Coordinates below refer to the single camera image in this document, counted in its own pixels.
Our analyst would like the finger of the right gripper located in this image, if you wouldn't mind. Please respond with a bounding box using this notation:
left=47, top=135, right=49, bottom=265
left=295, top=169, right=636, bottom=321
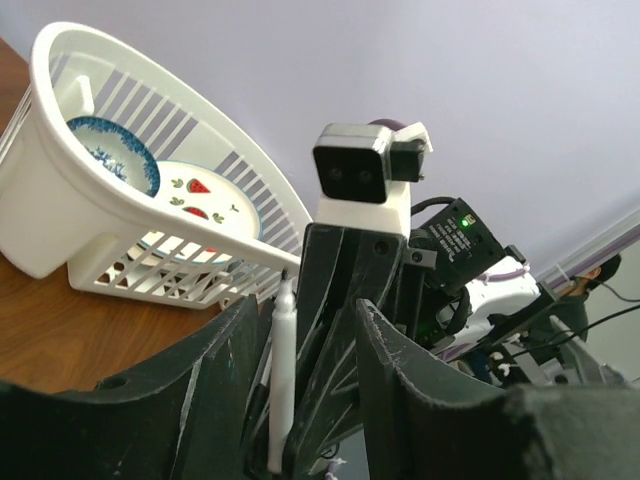
left=287, top=224, right=360, bottom=479

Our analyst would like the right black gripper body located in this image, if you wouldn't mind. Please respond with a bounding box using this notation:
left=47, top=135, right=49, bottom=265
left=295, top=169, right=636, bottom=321
left=299, top=223, right=435, bottom=345

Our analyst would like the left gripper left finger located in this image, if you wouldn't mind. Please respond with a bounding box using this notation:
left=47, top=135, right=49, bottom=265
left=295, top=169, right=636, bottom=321
left=1, top=297, right=260, bottom=479

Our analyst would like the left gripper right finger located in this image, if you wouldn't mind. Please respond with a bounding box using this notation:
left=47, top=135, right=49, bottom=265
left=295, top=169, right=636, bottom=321
left=356, top=299, right=639, bottom=480

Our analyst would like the white pen black tip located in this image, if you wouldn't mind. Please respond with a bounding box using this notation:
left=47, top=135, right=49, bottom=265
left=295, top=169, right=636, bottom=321
left=267, top=269, right=297, bottom=475

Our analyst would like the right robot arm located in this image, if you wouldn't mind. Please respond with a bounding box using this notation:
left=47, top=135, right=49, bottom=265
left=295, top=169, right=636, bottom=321
left=283, top=197, right=551, bottom=479

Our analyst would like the watermelon pattern plate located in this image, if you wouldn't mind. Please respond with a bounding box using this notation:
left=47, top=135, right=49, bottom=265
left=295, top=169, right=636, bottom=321
left=128, top=160, right=262, bottom=267

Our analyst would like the white plastic dish basket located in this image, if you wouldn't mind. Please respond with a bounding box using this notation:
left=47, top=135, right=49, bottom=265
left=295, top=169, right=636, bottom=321
left=1, top=22, right=311, bottom=309

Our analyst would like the blue patterned bowl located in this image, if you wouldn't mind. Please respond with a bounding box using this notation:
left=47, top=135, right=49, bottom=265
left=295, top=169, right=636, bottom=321
left=67, top=115, right=161, bottom=197

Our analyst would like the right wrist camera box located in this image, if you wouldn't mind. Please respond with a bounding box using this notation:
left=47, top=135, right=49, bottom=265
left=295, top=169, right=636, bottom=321
left=312, top=119, right=433, bottom=238

